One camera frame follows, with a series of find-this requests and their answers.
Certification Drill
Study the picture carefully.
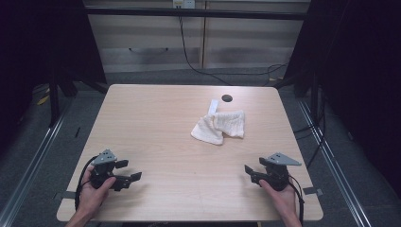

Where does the black metal stand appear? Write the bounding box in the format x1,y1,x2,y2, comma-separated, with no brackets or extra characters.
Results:
46,62,61,129

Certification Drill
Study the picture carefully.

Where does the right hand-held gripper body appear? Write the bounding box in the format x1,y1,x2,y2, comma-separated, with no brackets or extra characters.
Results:
264,152,302,192

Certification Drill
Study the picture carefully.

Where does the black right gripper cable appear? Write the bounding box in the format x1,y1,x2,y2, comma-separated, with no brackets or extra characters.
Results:
288,174,305,226

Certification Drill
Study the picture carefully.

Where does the long black wall cable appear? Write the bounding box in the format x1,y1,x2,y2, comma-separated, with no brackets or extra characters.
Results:
178,15,288,86

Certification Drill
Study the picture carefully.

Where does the white towel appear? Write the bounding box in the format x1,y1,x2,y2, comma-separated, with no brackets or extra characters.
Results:
190,99,246,146

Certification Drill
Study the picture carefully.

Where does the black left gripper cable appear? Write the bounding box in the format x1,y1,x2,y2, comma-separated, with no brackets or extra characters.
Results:
74,155,99,211

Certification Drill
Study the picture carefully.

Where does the black horizontal bar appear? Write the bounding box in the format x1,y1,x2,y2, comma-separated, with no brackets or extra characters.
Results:
84,8,308,22

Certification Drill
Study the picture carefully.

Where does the person's right hand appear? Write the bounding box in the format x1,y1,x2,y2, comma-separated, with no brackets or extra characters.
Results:
258,179,299,218

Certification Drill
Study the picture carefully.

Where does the grey tape piece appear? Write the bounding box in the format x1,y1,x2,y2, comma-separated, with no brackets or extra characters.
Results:
61,190,78,201
302,186,324,197

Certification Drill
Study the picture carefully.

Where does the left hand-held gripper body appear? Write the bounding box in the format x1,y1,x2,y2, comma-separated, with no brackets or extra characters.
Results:
89,148,118,190

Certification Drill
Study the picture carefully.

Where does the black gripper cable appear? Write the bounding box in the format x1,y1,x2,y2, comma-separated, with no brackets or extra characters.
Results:
74,155,99,211
288,174,305,226

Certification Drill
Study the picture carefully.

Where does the dark cabinet handle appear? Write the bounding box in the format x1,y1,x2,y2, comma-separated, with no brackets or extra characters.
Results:
128,46,170,54

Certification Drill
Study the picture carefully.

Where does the person's left hand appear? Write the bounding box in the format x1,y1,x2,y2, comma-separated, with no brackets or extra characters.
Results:
77,166,117,218

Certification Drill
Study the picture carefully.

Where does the black curtain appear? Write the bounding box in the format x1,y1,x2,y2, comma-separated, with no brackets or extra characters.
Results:
277,0,401,198
0,0,108,152

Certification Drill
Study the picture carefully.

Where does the metal floor rail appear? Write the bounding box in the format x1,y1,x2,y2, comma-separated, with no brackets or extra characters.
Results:
297,98,374,227
0,103,73,227

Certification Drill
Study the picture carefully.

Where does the white power outlet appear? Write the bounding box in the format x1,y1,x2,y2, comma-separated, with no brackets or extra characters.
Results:
172,0,197,9

